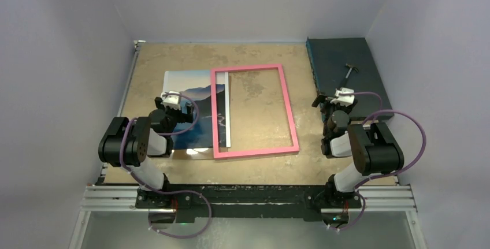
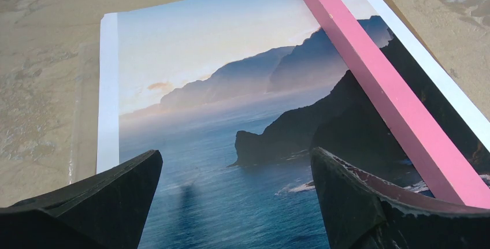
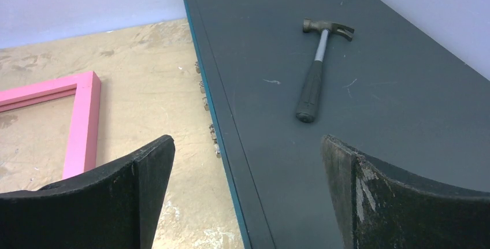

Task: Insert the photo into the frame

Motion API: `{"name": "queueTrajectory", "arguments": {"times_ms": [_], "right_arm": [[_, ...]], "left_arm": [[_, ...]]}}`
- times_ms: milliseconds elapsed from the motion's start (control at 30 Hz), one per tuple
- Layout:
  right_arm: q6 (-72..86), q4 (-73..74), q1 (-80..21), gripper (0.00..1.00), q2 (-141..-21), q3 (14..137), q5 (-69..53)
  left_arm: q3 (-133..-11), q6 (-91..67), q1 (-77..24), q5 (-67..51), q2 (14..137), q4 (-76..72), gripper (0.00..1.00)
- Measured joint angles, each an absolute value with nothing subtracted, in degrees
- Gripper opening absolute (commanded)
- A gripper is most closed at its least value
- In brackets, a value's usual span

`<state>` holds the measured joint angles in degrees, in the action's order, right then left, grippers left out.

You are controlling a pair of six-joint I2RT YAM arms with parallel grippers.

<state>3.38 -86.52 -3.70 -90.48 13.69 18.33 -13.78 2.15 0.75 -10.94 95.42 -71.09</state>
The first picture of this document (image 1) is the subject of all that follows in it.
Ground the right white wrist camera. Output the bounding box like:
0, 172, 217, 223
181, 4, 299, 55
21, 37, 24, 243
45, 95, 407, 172
330, 87, 355, 106

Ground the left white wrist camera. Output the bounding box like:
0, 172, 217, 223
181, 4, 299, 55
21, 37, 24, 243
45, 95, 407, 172
161, 91, 181, 110

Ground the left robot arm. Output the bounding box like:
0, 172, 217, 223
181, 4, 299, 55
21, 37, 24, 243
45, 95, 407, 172
98, 92, 200, 208

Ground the seascape photo print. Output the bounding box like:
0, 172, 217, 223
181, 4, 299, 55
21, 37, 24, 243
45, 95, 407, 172
162, 70, 231, 150

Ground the brown cardboard backing board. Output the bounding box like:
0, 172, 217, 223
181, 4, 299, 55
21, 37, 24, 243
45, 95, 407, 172
169, 148, 214, 161

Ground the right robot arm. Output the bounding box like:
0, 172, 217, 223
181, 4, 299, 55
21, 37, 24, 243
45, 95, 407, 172
312, 91, 404, 207

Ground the dark blue box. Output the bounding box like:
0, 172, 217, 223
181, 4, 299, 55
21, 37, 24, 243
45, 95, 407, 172
306, 38, 392, 121

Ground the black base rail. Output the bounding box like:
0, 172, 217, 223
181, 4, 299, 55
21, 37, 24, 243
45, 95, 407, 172
135, 183, 362, 223

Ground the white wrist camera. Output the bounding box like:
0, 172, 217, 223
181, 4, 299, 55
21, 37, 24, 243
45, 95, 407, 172
161, 91, 181, 110
330, 87, 355, 106

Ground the small hammer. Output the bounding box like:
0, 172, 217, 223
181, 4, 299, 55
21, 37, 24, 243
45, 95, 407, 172
338, 64, 359, 90

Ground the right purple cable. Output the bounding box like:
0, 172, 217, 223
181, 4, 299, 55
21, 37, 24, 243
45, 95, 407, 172
325, 91, 427, 233

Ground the pink picture frame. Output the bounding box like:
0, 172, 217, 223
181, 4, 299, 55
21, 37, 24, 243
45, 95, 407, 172
210, 64, 300, 161

